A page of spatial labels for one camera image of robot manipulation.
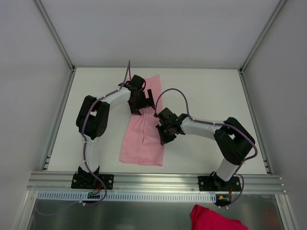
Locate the aluminium front rail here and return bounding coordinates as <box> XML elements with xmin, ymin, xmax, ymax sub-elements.
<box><xmin>26</xmin><ymin>171</ymin><xmax>287</xmax><ymax>194</ymax></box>

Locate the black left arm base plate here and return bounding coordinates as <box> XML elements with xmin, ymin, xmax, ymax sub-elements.
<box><xmin>71</xmin><ymin>173</ymin><xmax>114</xmax><ymax>190</ymax></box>

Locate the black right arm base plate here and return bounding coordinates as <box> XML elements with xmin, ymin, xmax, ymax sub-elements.
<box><xmin>198</xmin><ymin>176</ymin><xmax>242</xmax><ymax>192</ymax></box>

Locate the white slotted cable duct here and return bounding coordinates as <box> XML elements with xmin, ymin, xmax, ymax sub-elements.
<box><xmin>37</xmin><ymin>191</ymin><xmax>216</xmax><ymax>203</ymax></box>

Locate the left aluminium frame post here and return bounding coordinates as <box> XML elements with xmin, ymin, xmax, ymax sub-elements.
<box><xmin>33</xmin><ymin>0</ymin><xmax>75</xmax><ymax>72</ymax></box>

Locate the aluminium frame post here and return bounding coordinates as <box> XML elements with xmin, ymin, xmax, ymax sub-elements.
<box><xmin>238</xmin><ymin>0</ymin><xmax>288</xmax><ymax>75</ymax></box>
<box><xmin>33</xmin><ymin>0</ymin><xmax>75</xmax><ymax>72</ymax></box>

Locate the right aluminium frame post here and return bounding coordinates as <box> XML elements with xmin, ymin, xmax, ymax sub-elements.
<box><xmin>238</xmin><ymin>0</ymin><xmax>288</xmax><ymax>75</ymax></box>

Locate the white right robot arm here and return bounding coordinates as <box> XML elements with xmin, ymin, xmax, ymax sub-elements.
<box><xmin>154</xmin><ymin>108</ymin><xmax>258</xmax><ymax>190</ymax></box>

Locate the red t shirt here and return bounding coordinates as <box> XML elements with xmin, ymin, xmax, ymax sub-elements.
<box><xmin>190</xmin><ymin>205</ymin><xmax>248</xmax><ymax>230</ymax></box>

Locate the pink t shirt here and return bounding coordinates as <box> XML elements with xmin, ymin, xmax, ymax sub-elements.
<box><xmin>119</xmin><ymin>74</ymin><xmax>166</xmax><ymax>167</ymax></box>

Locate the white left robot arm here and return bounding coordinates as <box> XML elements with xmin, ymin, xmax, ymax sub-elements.
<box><xmin>76</xmin><ymin>75</ymin><xmax>154</xmax><ymax>188</ymax></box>

